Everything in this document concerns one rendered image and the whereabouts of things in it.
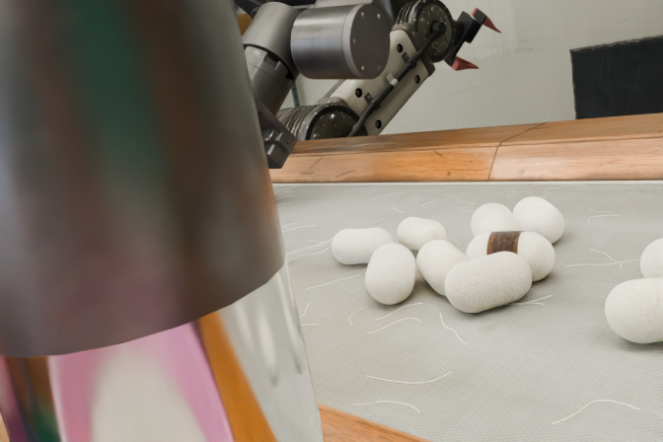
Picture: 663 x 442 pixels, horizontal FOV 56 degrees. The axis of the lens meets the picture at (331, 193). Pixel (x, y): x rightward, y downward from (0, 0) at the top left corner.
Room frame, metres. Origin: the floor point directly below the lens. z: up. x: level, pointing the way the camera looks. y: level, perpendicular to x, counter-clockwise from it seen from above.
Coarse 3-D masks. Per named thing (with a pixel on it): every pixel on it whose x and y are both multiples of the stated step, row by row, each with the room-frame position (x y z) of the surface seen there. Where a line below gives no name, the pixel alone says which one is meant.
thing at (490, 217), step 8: (480, 208) 0.30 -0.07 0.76; (488, 208) 0.29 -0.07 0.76; (496, 208) 0.29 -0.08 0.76; (504, 208) 0.29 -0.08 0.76; (480, 216) 0.29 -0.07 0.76; (488, 216) 0.28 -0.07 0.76; (496, 216) 0.28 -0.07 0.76; (504, 216) 0.28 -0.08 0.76; (512, 216) 0.28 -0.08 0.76; (472, 224) 0.30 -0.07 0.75; (480, 224) 0.28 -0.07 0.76; (488, 224) 0.28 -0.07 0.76; (496, 224) 0.28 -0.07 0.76; (504, 224) 0.28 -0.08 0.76; (512, 224) 0.28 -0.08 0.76; (480, 232) 0.28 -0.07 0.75; (488, 232) 0.28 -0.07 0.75
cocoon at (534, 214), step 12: (528, 204) 0.29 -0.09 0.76; (540, 204) 0.29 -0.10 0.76; (516, 216) 0.30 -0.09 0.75; (528, 216) 0.28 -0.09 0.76; (540, 216) 0.28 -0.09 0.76; (552, 216) 0.28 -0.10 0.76; (528, 228) 0.28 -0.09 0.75; (540, 228) 0.28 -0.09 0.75; (552, 228) 0.28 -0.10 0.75; (552, 240) 0.28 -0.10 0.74
